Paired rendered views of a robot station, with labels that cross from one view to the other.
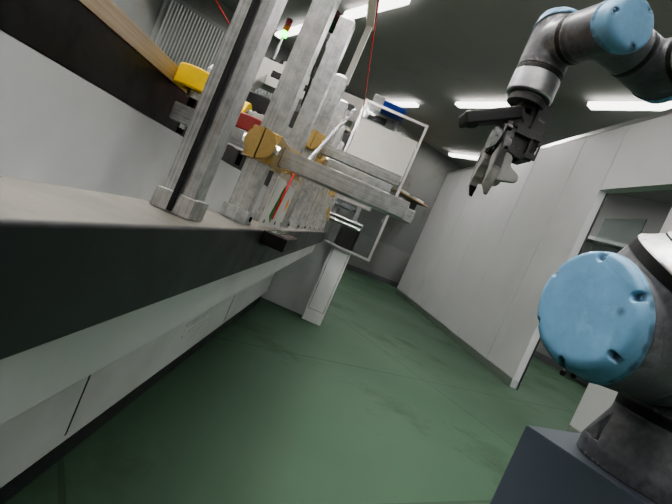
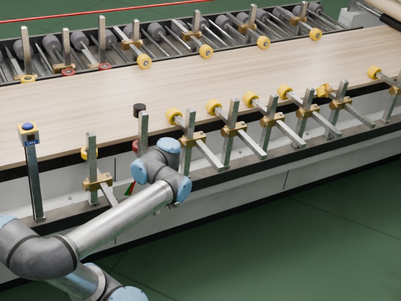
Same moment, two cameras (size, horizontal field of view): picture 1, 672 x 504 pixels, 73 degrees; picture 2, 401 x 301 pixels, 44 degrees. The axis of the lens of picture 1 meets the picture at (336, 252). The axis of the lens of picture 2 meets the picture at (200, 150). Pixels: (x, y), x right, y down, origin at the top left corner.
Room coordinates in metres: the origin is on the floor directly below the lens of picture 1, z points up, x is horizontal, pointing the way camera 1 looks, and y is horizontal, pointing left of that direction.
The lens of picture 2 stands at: (0.18, -1.56, 2.43)
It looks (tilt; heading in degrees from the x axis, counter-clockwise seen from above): 37 degrees down; 56
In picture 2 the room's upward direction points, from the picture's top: 7 degrees clockwise
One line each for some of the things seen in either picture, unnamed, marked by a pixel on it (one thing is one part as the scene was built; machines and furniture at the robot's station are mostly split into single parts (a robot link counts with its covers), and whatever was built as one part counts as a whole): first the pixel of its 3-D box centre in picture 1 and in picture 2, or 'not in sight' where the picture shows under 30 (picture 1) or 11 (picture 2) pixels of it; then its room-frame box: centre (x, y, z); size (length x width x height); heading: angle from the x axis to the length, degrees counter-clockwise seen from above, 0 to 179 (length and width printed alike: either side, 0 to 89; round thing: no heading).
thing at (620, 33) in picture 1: (606, 34); (150, 168); (0.82, -0.28, 1.25); 0.12 x 0.12 x 0.09; 23
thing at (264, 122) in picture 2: not in sight; (271, 120); (1.77, 0.17, 0.95); 0.14 x 0.06 x 0.05; 0
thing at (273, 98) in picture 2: (316, 184); (266, 131); (1.75, 0.17, 0.88); 0.04 x 0.04 x 0.48; 0
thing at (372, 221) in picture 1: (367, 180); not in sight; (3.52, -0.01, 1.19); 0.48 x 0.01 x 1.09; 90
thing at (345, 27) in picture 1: (305, 122); (142, 153); (1.00, 0.17, 0.94); 0.04 x 0.04 x 0.48; 0
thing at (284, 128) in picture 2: not in sight; (275, 120); (1.79, 0.16, 0.95); 0.50 x 0.04 x 0.04; 90
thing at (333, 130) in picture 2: not in sight; (310, 111); (2.04, 0.16, 0.95); 0.50 x 0.04 x 0.04; 90
